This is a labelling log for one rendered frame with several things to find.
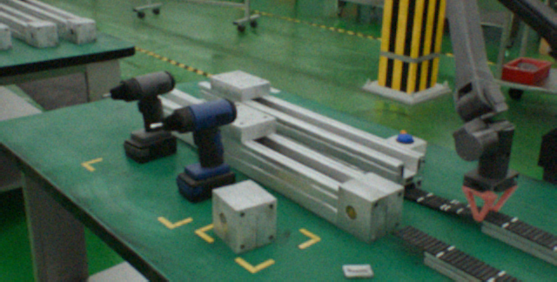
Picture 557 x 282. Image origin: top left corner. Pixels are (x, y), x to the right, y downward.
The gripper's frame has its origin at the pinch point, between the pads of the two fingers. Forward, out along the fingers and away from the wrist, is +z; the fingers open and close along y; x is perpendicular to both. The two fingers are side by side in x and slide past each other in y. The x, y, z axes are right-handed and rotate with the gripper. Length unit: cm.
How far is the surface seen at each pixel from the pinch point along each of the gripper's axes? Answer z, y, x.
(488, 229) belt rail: 2.2, 1.8, 2.1
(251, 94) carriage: -7, 1, -76
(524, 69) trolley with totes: 46, -279, -137
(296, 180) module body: -2.2, 23.8, -32.0
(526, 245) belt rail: 2.2, 1.6, 9.9
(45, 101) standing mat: 79, -39, -361
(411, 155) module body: -5.0, -2.5, -21.3
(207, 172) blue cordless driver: -3, 38, -46
